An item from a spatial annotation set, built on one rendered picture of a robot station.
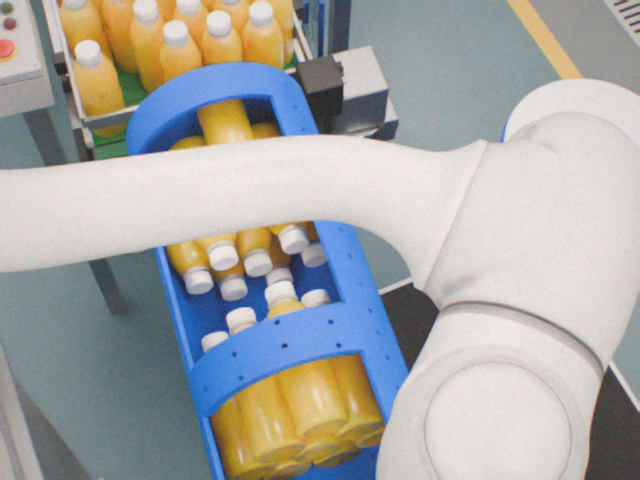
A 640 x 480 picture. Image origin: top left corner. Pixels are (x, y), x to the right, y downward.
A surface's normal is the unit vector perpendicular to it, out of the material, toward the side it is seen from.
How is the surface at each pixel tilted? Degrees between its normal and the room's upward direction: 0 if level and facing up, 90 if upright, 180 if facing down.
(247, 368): 29
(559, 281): 15
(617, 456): 0
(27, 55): 0
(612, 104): 0
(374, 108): 90
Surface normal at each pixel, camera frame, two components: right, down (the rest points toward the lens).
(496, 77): 0.01, -0.47
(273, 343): -0.19, -0.39
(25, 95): 0.30, 0.84
